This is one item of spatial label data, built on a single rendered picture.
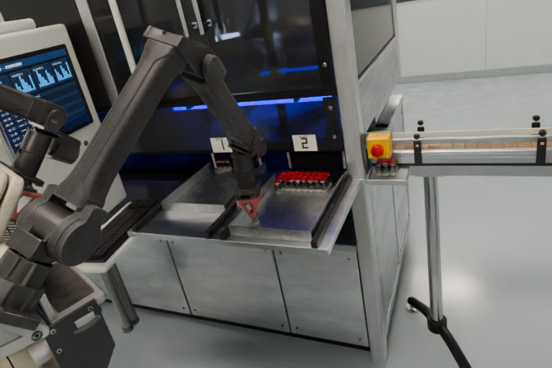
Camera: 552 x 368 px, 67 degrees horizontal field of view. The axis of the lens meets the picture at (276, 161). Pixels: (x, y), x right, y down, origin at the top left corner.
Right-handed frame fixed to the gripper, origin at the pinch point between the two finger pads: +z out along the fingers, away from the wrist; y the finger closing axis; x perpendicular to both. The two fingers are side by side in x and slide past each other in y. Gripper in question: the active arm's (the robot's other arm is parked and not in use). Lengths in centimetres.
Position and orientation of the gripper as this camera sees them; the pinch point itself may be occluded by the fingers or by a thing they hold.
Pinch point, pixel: (253, 211)
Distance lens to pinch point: 126.8
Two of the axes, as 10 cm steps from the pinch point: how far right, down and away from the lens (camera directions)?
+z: 1.7, 9.1, 3.8
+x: -9.8, 1.1, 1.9
